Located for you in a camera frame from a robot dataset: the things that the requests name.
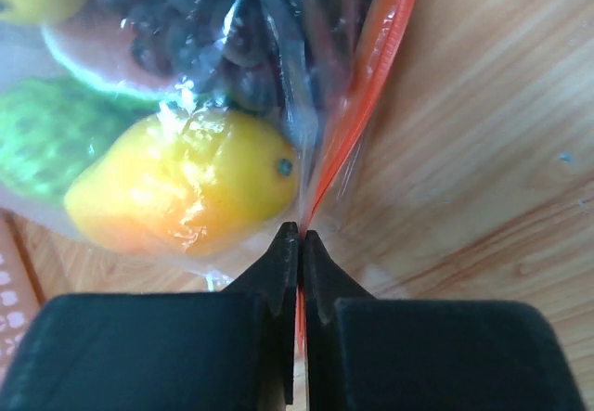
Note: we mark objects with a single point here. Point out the pink plastic basket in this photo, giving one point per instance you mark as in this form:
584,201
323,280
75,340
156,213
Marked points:
21,295

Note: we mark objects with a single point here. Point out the green fake round fruit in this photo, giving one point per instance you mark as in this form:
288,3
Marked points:
53,129

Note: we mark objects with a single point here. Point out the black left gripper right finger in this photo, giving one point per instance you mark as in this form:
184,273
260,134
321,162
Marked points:
366,353

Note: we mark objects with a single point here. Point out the dark purple fake grapes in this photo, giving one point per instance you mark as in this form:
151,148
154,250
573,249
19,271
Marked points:
261,53

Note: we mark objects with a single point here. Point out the fake watermelon slice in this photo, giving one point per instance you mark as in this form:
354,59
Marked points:
96,49

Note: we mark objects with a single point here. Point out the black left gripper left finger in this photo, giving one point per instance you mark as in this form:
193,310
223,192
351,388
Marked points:
225,350

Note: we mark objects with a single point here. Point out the orange yellow fake mango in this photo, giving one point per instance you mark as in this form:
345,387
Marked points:
180,183

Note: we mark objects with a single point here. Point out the clear zip top bag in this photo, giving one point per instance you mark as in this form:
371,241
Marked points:
325,140

